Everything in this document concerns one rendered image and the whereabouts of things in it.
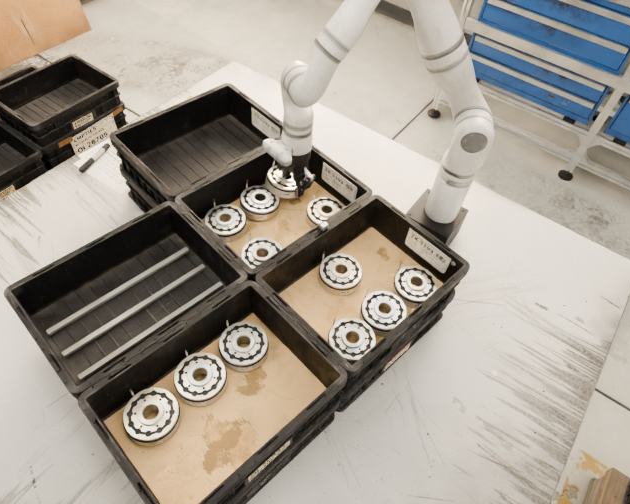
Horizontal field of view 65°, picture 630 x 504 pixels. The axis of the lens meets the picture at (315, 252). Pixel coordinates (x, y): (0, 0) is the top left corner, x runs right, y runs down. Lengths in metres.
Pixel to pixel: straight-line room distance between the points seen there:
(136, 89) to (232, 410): 2.52
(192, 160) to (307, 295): 0.55
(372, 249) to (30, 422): 0.86
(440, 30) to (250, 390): 0.81
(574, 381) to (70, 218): 1.41
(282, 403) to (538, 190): 2.19
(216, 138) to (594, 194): 2.17
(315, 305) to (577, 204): 2.06
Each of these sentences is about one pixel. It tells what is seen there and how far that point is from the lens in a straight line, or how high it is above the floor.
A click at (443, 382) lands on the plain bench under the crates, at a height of 0.70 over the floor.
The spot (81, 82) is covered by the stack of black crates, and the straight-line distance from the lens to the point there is 2.49.
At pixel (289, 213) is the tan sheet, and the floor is 0.83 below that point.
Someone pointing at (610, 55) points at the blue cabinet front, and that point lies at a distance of 2.79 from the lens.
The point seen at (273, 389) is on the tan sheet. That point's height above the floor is 0.83.
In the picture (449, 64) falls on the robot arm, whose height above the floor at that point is 1.26.
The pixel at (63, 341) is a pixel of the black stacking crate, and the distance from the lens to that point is 1.19.
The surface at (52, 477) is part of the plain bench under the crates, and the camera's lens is 1.22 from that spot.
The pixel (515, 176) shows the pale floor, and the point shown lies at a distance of 2.97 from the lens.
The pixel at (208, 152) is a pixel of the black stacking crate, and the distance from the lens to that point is 1.50.
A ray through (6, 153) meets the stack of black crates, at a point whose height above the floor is 0.38.
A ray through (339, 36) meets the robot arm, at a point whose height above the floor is 1.30.
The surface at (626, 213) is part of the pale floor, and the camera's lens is 3.09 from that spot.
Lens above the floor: 1.80
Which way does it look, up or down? 52 degrees down
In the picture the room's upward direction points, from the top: 7 degrees clockwise
